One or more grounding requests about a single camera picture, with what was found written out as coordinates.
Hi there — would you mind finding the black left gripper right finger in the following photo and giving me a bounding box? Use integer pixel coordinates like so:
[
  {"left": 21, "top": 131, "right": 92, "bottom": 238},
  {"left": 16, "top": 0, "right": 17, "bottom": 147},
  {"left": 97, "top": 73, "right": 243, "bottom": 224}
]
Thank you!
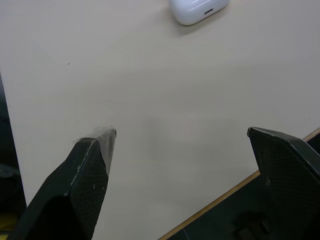
[{"left": 246, "top": 126, "right": 320, "bottom": 240}]

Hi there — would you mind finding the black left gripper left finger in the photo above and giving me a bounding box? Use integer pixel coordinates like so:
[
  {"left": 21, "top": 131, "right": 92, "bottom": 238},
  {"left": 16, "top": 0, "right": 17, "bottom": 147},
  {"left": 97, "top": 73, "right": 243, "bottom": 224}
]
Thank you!
[{"left": 9, "top": 126, "right": 118, "bottom": 240}]

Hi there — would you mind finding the white earbuds charging case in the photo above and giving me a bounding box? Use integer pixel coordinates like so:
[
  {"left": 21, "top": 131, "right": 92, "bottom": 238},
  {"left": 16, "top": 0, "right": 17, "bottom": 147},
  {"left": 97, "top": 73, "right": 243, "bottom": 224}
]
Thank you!
[{"left": 168, "top": 0, "right": 230, "bottom": 26}]

